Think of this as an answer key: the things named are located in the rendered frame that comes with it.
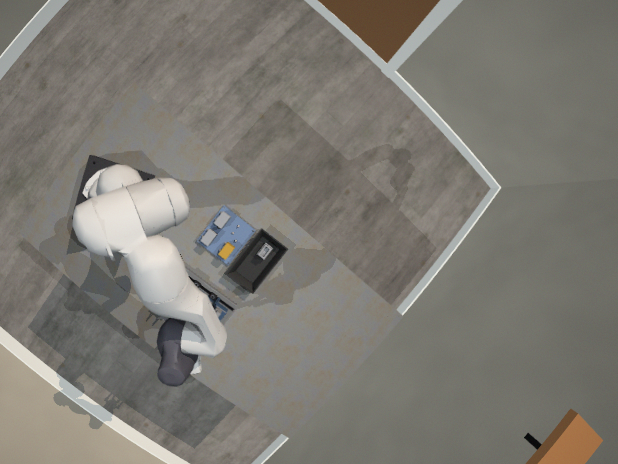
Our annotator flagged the yellow-orange block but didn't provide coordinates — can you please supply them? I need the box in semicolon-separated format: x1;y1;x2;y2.
218;242;235;260

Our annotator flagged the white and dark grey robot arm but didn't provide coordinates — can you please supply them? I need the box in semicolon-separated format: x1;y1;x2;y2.
72;164;227;387

